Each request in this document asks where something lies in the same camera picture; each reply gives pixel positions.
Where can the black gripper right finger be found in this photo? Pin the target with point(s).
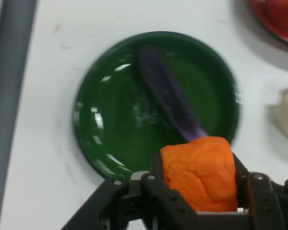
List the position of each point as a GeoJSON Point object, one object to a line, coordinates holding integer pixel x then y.
{"type": "Point", "coordinates": [270, 201]}

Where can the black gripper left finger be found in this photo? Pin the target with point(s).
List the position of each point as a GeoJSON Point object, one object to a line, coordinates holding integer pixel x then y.
{"type": "Point", "coordinates": [158, 203]}

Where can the orange toy fruit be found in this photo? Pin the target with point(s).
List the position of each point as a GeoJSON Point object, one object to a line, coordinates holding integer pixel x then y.
{"type": "Point", "coordinates": [201, 172]}

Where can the green round plate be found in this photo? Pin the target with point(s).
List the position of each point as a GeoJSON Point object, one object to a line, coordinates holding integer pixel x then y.
{"type": "Point", "coordinates": [110, 115]}

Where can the purple toy eggplant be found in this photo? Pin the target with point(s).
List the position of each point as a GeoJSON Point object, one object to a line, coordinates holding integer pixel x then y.
{"type": "Point", "coordinates": [165, 91]}

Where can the red round plate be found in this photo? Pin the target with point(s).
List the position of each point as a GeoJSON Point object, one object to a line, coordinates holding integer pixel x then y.
{"type": "Point", "coordinates": [280, 16]}

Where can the aluminium back frame rail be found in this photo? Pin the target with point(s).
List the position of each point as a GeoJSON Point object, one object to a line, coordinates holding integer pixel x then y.
{"type": "Point", "coordinates": [9, 83]}

